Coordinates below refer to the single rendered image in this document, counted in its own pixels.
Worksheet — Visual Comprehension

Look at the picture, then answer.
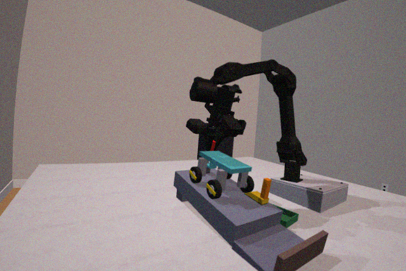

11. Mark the yellow wedge with orange handle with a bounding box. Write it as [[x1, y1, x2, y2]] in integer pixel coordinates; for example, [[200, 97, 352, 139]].
[[244, 178, 272, 205]]

